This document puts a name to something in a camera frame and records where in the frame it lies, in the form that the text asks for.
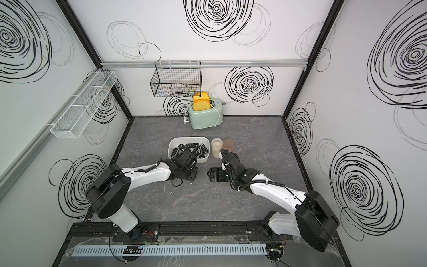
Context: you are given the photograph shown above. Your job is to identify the white storage box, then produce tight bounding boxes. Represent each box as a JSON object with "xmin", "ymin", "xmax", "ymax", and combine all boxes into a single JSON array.
[{"xmin": 167, "ymin": 136, "xmax": 211, "ymax": 164}]

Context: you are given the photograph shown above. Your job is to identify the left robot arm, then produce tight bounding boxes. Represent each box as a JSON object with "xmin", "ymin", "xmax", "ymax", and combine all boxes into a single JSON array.
[{"xmin": 85, "ymin": 159, "xmax": 198, "ymax": 233}]

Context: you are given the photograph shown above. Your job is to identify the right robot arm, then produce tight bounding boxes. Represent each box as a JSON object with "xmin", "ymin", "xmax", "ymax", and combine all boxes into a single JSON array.
[{"xmin": 207, "ymin": 168, "xmax": 340, "ymax": 252}]

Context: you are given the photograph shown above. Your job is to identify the round cork coaster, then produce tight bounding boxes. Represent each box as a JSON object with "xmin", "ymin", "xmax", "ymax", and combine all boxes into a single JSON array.
[{"xmin": 222, "ymin": 139, "xmax": 235, "ymax": 152}]

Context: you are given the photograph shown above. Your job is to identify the beige cylindrical cup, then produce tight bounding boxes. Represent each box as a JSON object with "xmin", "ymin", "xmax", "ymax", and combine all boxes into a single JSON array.
[{"xmin": 211, "ymin": 138, "xmax": 223, "ymax": 159}]

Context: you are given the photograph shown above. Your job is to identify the mint green toaster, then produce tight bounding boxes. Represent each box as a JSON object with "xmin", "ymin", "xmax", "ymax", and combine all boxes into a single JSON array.
[{"xmin": 189, "ymin": 98, "xmax": 224, "ymax": 130}]

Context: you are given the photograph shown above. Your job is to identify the yellow toast slices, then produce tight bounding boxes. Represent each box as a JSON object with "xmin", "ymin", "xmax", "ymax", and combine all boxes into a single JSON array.
[{"xmin": 192, "ymin": 91, "xmax": 211, "ymax": 112}]

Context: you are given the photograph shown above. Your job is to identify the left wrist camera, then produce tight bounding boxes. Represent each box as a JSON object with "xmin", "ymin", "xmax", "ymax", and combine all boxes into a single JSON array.
[{"xmin": 172, "ymin": 143, "xmax": 200, "ymax": 166}]

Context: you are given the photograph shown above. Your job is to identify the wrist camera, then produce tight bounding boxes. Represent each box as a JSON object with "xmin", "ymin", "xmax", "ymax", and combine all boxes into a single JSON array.
[
  {"xmin": 172, "ymin": 143, "xmax": 200, "ymax": 166},
  {"xmin": 220, "ymin": 149, "xmax": 242, "ymax": 176}
]

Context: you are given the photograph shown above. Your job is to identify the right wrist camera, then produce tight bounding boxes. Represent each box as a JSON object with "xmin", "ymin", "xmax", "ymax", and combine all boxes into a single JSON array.
[{"xmin": 220, "ymin": 149, "xmax": 242, "ymax": 176}]

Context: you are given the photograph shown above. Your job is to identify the white toaster cable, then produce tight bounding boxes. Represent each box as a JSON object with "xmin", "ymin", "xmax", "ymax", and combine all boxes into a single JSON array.
[{"xmin": 182, "ymin": 99, "xmax": 221, "ymax": 127}]

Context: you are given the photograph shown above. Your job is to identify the grey slotted cable duct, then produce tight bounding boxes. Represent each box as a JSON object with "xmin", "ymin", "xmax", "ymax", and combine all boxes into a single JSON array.
[{"xmin": 71, "ymin": 244, "xmax": 268, "ymax": 258}]

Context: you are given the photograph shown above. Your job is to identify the black wire basket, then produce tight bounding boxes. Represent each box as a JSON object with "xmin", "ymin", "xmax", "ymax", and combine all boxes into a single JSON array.
[{"xmin": 150, "ymin": 61, "xmax": 202, "ymax": 97}]

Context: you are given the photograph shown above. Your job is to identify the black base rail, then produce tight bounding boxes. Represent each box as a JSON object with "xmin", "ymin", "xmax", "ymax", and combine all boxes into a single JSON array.
[{"xmin": 68, "ymin": 219, "xmax": 336, "ymax": 238}]

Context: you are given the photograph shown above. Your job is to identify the white mesh wall shelf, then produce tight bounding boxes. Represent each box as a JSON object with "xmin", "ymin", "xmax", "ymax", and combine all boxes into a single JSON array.
[{"xmin": 50, "ymin": 70, "xmax": 118, "ymax": 139}]

